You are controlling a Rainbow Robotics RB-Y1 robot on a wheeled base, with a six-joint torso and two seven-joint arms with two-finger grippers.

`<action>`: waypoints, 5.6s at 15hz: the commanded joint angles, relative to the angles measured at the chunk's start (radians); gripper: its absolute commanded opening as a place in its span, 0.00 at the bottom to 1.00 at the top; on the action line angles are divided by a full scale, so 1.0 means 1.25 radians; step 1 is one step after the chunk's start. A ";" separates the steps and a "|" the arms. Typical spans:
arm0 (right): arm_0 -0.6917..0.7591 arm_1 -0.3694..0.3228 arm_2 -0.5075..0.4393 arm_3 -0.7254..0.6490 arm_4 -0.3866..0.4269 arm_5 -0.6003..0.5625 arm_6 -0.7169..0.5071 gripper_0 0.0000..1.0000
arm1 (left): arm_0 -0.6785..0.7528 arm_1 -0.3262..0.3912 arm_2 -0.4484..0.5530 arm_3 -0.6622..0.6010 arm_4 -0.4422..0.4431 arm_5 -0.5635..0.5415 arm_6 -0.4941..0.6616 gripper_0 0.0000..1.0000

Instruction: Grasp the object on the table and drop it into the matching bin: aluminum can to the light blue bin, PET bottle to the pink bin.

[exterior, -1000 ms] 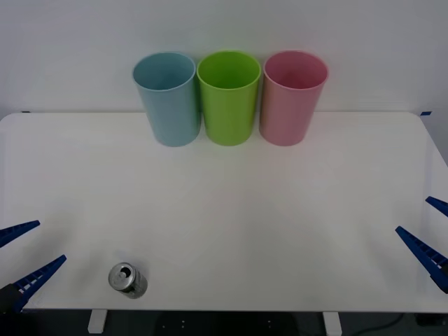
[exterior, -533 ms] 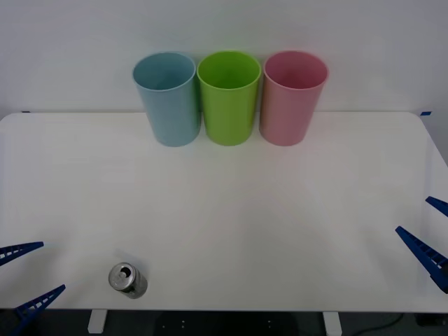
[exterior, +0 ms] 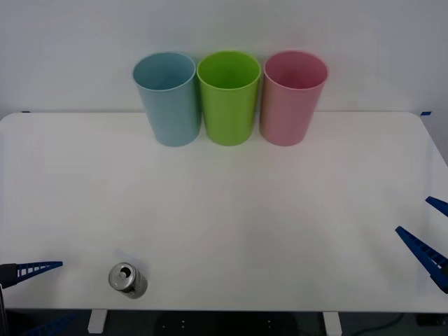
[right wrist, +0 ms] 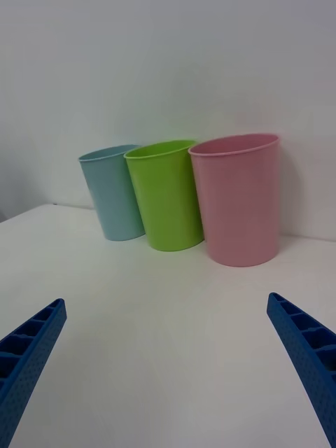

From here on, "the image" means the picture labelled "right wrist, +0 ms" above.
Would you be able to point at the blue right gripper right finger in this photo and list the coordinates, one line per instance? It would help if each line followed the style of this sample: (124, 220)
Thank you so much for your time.
(308, 353)

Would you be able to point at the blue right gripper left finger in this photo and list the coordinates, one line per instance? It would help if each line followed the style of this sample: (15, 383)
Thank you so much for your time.
(24, 367)

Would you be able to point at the pink plastic bin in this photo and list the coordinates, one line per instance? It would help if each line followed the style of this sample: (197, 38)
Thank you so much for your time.
(238, 210)

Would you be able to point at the pale blue plastic bin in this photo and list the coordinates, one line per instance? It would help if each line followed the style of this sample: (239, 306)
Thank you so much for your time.
(108, 196)

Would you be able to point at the green plastic bin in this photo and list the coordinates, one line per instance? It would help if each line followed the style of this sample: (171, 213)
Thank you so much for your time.
(164, 199)

